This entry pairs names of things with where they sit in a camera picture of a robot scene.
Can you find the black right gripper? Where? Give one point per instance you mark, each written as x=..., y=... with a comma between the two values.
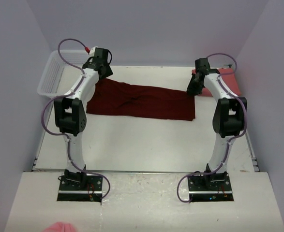
x=193, y=86

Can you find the white plastic basket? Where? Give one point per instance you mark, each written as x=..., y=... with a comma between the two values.
x=58, y=77

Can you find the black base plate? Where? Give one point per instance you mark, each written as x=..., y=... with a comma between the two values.
x=204, y=189
x=89, y=190

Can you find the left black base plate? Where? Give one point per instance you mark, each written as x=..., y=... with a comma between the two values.
x=89, y=190

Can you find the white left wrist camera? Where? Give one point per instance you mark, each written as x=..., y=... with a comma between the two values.
x=92, y=50

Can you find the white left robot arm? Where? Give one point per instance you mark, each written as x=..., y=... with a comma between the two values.
x=70, y=116

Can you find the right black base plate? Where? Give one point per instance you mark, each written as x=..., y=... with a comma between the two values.
x=204, y=189

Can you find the aluminium table edge rail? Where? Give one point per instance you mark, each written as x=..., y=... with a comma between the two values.
x=252, y=154

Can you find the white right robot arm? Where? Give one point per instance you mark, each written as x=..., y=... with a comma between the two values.
x=230, y=116

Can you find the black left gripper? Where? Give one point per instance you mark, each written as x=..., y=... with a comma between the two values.
x=107, y=72

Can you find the pink cloth at bottom edge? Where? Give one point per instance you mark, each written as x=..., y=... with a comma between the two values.
x=60, y=227

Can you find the dark red t shirt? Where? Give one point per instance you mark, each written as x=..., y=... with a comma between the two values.
x=112, y=98

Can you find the folded pink t shirt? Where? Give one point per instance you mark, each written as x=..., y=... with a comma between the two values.
x=229, y=80

